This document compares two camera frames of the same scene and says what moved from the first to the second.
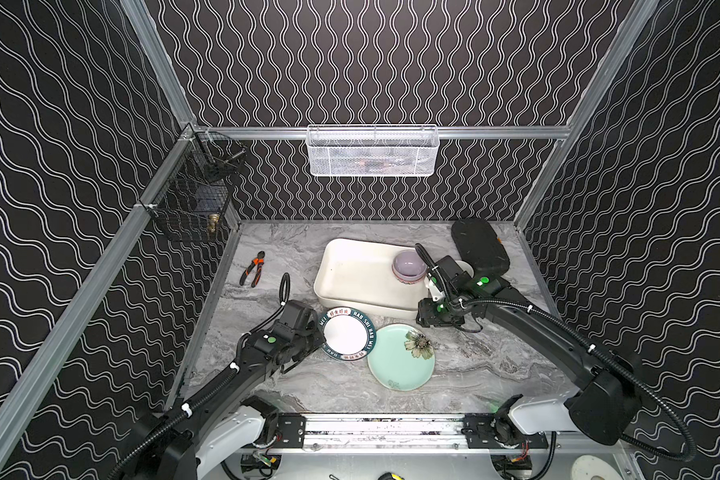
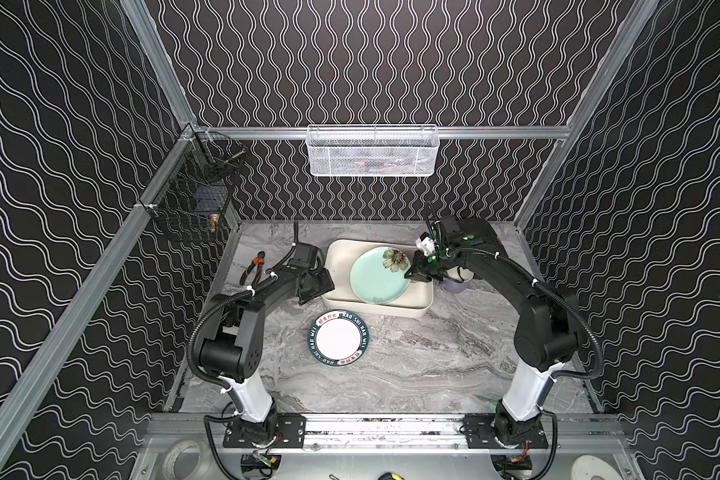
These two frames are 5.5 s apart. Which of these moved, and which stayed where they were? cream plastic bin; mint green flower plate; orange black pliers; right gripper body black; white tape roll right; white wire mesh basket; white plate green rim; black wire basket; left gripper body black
Moved: left gripper body black; right gripper body black; mint green flower plate; white plate green rim
Stayed: white wire mesh basket; cream plastic bin; black wire basket; orange black pliers; white tape roll right
